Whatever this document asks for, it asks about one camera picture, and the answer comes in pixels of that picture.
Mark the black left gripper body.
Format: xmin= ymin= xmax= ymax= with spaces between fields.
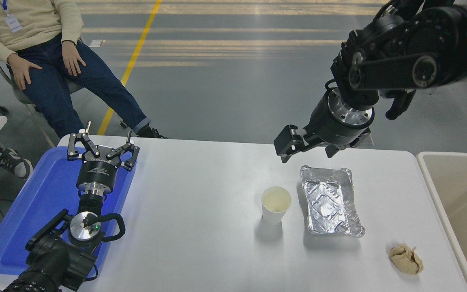
xmin=75 ymin=148 xmax=122 ymax=188

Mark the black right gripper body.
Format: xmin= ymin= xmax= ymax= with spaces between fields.
xmin=307 ymin=94 xmax=370 ymax=147

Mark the white paper cup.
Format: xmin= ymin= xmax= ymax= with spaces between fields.
xmin=261 ymin=186 xmax=292 ymax=226

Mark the seated person's left hand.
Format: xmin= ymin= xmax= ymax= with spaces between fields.
xmin=62 ymin=41 xmax=87 ymax=77

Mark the seated person's right hand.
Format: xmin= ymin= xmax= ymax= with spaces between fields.
xmin=6 ymin=53 xmax=43 ymax=90

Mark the grey metal floor plate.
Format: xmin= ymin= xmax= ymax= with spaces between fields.
xmin=355 ymin=132 xmax=375 ymax=146

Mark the silver foil tray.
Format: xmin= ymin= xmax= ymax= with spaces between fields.
xmin=300 ymin=165 xmax=365 ymax=238

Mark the blue plastic tray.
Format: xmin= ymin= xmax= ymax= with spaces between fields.
xmin=0 ymin=146 xmax=137 ymax=280

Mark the grey office chair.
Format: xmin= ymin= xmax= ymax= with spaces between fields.
xmin=0 ymin=36 xmax=129 ymax=148

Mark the crumpled tan paper ball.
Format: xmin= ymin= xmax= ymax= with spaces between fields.
xmin=388 ymin=243 xmax=424 ymax=275

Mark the seated person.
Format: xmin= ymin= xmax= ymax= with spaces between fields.
xmin=0 ymin=0 xmax=167 ymax=180

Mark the large pale bin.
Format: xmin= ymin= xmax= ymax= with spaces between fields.
xmin=416 ymin=151 xmax=467 ymax=292

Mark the white name badge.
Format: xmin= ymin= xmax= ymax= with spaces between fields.
xmin=4 ymin=15 xmax=24 ymax=33

